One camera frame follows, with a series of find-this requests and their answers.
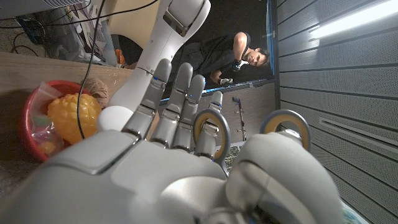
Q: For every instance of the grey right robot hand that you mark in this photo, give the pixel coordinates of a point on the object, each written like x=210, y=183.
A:
x=155, y=180

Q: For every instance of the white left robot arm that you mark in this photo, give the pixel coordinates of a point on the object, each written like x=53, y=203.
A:
x=161, y=46

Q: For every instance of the red bowl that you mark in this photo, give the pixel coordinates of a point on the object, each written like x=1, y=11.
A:
x=25, y=124

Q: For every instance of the thin metal stand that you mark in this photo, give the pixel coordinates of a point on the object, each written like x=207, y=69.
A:
x=241, y=118

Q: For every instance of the crumpled beige cloth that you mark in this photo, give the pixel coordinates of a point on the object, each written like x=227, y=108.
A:
x=98, y=90

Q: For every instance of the yellow textured toy fruit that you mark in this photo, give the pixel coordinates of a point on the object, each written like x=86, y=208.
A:
x=68, y=118

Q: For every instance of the grey teleoperation glove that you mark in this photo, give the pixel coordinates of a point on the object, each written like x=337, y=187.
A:
x=238, y=64
x=224, y=81

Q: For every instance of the small wrapped candy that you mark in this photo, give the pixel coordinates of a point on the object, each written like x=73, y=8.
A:
x=43, y=133

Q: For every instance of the small orange object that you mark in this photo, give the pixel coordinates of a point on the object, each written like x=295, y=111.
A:
x=119, y=57

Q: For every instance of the person in black shirt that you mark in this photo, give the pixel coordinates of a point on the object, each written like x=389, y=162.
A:
x=214, y=53

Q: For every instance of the clear plastic bag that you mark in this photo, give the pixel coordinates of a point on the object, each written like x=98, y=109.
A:
x=71, y=40

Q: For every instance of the long ceiling light strip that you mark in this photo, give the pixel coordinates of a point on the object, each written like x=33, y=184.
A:
x=351, y=20

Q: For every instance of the blue lit metal rail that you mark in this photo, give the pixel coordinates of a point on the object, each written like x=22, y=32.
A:
x=236, y=85

